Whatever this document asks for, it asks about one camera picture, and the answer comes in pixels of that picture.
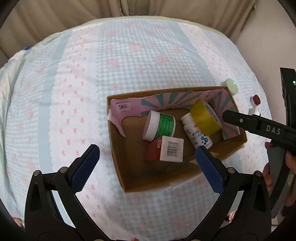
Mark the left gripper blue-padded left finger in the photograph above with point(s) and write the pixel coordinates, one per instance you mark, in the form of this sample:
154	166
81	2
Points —
53	211

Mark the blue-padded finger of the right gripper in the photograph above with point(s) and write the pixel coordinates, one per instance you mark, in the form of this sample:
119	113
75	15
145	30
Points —
247	122

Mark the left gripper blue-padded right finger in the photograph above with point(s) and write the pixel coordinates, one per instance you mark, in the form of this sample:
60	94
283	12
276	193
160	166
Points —
242	210

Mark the yellow tape roll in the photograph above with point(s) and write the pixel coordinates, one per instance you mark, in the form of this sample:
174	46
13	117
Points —
205	118

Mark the white pill bottle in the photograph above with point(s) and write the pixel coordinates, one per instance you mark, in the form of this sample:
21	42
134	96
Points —
195	135

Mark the red carton box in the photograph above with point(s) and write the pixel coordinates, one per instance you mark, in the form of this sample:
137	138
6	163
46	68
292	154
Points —
166	149

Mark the green labelled white jar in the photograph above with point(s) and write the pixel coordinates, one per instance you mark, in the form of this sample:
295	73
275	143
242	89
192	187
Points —
157	125

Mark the person's right hand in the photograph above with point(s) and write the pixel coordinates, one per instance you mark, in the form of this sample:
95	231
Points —
291	163

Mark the small black capped white jar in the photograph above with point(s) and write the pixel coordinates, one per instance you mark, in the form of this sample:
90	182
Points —
254	111

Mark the small red capped jar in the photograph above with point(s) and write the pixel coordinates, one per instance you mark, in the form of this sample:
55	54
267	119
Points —
255	101

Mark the pale green round lid jar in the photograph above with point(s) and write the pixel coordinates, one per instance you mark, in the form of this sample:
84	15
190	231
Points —
231	85

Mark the checked light blue bedspread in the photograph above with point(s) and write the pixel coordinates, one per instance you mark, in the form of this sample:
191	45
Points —
121	55

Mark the crumpled light blue blanket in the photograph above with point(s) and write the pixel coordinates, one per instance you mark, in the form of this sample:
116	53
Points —
21	91

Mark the beige curtain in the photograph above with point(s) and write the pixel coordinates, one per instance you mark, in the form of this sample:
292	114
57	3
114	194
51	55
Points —
29	22

